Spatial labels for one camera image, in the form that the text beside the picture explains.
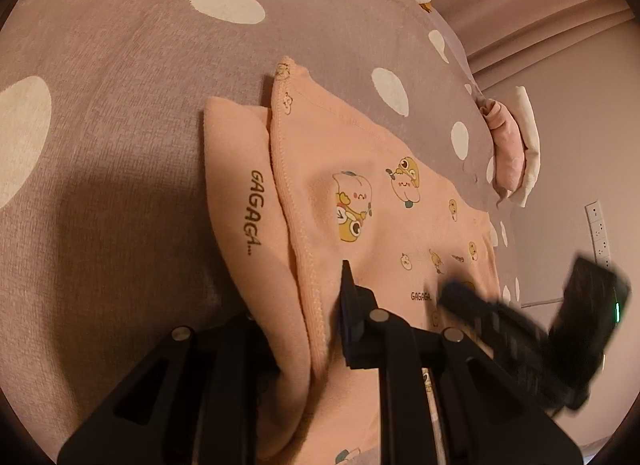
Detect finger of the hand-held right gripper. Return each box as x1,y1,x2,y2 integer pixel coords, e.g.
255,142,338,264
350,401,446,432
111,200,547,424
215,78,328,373
436,279,551,362

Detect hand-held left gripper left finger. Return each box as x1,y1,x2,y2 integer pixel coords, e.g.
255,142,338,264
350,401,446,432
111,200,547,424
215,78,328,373
57,312,281,465

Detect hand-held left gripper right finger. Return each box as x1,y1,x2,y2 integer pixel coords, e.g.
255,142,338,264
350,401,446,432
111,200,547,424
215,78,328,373
339,260,583,465

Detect orange cartoon print shirt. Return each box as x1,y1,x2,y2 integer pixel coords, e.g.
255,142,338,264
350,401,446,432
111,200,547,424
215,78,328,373
202,56,503,465

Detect pink and white folded clothes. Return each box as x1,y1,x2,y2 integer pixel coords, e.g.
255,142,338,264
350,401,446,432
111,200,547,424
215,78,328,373
492,85,542,209

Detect pink folded cloth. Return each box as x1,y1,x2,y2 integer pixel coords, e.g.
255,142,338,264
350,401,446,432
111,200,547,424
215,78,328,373
477,98,528,198

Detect mauve polka dot blanket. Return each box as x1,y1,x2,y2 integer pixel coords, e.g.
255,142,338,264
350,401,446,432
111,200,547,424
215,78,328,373
0,0,526,465

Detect pink curtain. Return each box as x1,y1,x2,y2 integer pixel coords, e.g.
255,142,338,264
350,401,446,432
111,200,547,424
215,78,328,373
415,0,636,91

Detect white wall socket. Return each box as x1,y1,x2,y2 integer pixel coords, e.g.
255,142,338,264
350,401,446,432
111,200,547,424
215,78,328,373
585,200,612,268

